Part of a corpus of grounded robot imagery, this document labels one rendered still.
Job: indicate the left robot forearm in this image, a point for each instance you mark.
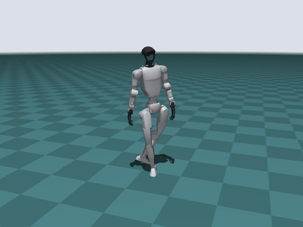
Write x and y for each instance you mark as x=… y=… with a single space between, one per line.
x=169 y=96

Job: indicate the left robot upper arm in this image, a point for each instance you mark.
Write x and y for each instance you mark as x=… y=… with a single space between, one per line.
x=164 y=77

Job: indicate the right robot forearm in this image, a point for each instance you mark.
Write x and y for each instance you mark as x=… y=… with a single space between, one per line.
x=132 y=100

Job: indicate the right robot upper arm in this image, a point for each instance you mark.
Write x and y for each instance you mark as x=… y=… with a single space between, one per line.
x=136 y=74

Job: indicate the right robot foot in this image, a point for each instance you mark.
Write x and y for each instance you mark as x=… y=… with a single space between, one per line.
x=153 y=172

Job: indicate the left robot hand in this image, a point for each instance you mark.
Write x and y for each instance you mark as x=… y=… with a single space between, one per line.
x=173 y=110

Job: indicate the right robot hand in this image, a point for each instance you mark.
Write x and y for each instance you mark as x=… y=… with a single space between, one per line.
x=129 y=116

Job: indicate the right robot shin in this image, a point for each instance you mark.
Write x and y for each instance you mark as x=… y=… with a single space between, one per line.
x=150 y=154

